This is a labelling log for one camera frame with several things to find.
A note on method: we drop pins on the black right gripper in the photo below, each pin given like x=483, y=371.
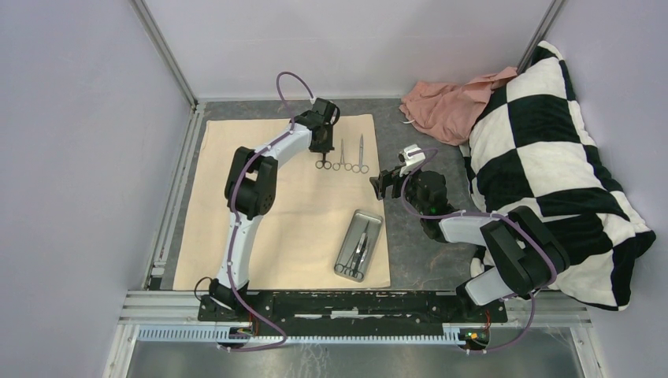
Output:
x=379, y=184

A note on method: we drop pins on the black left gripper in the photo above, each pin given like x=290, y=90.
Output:
x=328, y=146

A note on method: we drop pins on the straight steel surgical scissors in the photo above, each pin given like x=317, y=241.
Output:
x=360, y=166

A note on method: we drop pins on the steel forceps clamp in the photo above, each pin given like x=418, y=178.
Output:
x=342, y=163

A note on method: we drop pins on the curved steel clamp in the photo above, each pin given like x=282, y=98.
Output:
x=323, y=162

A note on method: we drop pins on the metal surgical instrument tray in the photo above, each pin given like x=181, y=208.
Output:
x=352, y=236

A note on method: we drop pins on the beige cloth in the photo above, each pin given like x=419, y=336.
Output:
x=299, y=239

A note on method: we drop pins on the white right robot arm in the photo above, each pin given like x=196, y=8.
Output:
x=525, y=255

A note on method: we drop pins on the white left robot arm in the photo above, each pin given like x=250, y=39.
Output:
x=251, y=191

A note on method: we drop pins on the steel scissors in tray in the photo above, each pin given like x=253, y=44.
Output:
x=360, y=251

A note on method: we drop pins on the thin steel hemostat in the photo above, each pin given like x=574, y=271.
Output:
x=346, y=267

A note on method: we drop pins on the pink crumpled cloth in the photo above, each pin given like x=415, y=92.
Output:
x=448, y=111

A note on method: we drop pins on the black white checkered pillow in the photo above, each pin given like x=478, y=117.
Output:
x=530, y=147

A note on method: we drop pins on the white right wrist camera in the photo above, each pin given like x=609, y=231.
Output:
x=410, y=158

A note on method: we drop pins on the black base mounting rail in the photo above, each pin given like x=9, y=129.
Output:
x=353, y=313

